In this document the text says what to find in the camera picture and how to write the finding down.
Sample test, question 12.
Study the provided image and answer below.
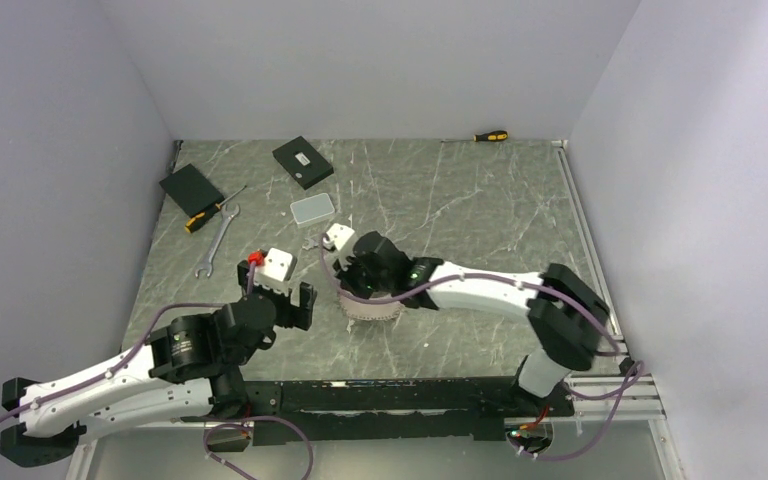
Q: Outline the metal oval key organizer plate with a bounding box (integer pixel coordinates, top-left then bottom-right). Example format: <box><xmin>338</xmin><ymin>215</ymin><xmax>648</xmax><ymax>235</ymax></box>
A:
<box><xmin>338</xmin><ymin>289</ymin><xmax>403</xmax><ymax>321</ymax></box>

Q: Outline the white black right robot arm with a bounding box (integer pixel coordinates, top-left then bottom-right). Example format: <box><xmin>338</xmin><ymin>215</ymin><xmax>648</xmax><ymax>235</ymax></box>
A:
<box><xmin>320</xmin><ymin>224</ymin><xmax>612</xmax><ymax>415</ymax></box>

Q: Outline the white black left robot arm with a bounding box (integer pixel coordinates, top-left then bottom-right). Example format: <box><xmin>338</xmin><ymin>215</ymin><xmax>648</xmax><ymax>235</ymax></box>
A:
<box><xmin>0</xmin><ymin>276</ymin><xmax>317</xmax><ymax>468</ymax></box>

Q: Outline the small silver open-end wrench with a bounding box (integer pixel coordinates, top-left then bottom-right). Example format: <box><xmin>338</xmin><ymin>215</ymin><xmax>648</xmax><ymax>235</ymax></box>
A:
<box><xmin>302</xmin><ymin>238</ymin><xmax>322</xmax><ymax>251</ymax></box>

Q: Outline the translucent white plastic box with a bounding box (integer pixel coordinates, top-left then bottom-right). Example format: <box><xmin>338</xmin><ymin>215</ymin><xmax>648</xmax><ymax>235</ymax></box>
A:
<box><xmin>290</xmin><ymin>193</ymin><xmax>336</xmax><ymax>228</ymax></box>

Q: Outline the large silver combination wrench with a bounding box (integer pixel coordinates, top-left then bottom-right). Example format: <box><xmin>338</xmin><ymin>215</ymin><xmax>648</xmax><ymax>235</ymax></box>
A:
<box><xmin>194</xmin><ymin>204</ymin><xmax>240</xmax><ymax>279</ymax></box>

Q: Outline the yellow black screwdriver at left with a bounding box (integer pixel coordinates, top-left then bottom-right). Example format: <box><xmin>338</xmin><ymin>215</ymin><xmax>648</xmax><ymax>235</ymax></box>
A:
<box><xmin>185</xmin><ymin>185</ymin><xmax>247</xmax><ymax>234</ymax></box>

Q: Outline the yellow black screwdriver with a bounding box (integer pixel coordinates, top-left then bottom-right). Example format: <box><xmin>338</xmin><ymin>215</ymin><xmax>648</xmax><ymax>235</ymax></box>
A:
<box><xmin>442</xmin><ymin>130</ymin><xmax>509</xmax><ymax>143</ymax></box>
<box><xmin>185</xmin><ymin>185</ymin><xmax>247</xmax><ymax>234</ymax></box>

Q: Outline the black box with white label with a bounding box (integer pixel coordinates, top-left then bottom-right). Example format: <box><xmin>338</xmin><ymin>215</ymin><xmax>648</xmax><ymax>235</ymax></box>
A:
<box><xmin>272</xmin><ymin>136</ymin><xmax>334</xmax><ymax>190</ymax></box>

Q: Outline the flat black box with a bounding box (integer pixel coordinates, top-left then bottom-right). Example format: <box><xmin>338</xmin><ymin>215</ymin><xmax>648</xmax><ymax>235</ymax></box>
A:
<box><xmin>159</xmin><ymin>164</ymin><xmax>225</xmax><ymax>217</ymax></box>

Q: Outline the yellow black screwdriver at back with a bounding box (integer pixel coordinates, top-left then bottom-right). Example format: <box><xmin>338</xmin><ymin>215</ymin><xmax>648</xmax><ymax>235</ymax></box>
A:
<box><xmin>442</xmin><ymin>130</ymin><xmax>509</xmax><ymax>143</ymax></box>

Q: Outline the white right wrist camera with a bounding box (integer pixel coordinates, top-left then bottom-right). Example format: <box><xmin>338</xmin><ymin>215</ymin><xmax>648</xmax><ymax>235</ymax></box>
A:
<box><xmin>323</xmin><ymin>223</ymin><xmax>357</xmax><ymax>256</ymax></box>

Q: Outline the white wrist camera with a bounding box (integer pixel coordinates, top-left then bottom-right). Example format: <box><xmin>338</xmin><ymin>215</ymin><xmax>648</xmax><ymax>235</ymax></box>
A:
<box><xmin>245</xmin><ymin>248</ymin><xmax>297</xmax><ymax>291</ymax></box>
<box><xmin>323</xmin><ymin>223</ymin><xmax>357</xmax><ymax>256</ymax></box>

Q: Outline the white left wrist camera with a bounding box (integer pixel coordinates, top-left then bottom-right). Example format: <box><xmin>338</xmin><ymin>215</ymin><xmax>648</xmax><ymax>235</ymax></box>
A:
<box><xmin>245</xmin><ymin>248</ymin><xmax>297</xmax><ymax>291</ymax></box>

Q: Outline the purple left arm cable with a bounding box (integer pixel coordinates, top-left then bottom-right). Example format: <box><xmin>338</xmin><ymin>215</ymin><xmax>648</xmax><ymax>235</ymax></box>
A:
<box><xmin>0</xmin><ymin>261</ymin><xmax>316</xmax><ymax>480</ymax></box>

